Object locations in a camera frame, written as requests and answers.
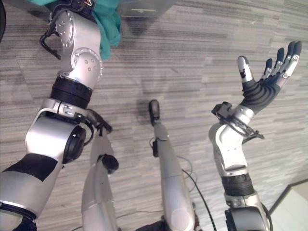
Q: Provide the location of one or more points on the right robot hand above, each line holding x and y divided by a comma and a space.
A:
260, 92

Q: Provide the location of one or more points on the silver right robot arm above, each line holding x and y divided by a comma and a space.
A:
231, 146

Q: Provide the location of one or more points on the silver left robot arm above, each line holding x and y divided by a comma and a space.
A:
48, 130

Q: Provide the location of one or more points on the light raised platform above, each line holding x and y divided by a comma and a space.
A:
292, 207

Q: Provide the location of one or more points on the silver right robot leg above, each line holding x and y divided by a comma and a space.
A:
172, 183

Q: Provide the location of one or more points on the silver robot leg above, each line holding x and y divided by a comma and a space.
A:
97, 187
172, 183

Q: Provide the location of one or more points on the grey metal cabinet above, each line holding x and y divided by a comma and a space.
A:
146, 8

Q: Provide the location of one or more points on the teal cloth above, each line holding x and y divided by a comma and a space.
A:
109, 29

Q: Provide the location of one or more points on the silver left robot leg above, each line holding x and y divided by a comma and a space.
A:
97, 187

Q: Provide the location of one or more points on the black round object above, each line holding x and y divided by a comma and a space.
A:
2, 21

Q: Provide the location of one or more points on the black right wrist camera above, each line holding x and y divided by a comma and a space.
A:
222, 109

